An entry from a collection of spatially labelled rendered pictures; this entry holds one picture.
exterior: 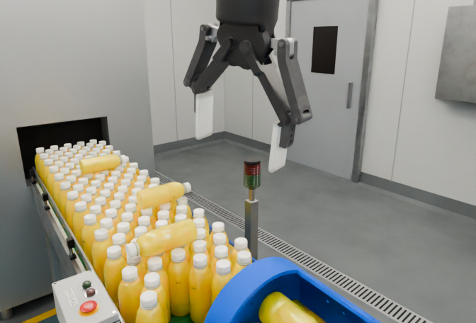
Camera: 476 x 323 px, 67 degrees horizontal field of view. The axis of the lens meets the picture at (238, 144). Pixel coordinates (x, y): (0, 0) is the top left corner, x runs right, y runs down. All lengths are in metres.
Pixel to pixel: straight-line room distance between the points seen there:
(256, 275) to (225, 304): 0.08
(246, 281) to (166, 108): 4.87
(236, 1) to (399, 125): 3.88
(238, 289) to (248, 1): 0.53
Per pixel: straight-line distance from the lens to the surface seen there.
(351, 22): 4.43
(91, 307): 0.93
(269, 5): 0.43
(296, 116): 0.42
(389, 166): 4.39
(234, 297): 0.75
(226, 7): 0.43
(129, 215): 1.32
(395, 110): 4.24
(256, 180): 1.31
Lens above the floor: 1.68
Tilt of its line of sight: 16 degrees down
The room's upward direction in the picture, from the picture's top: straight up
